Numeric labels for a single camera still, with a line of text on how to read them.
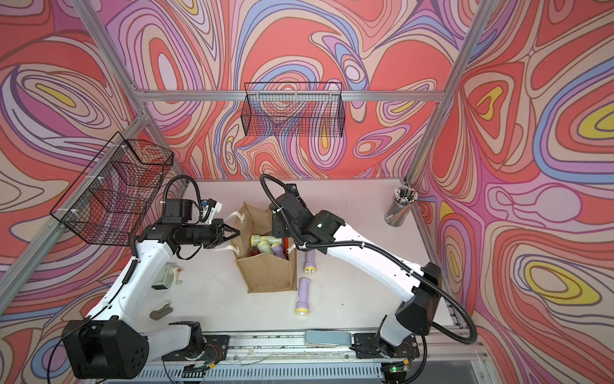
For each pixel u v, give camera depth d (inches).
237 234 29.9
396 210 37.8
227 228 28.9
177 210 24.2
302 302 31.6
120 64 31.2
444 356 28.8
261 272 30.0
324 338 29.0
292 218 19.9
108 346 15.1
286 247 35.9
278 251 34.6
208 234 26.5
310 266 34.7
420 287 16.0
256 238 35.1
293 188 24.3
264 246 33.9
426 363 27.7
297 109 37.7
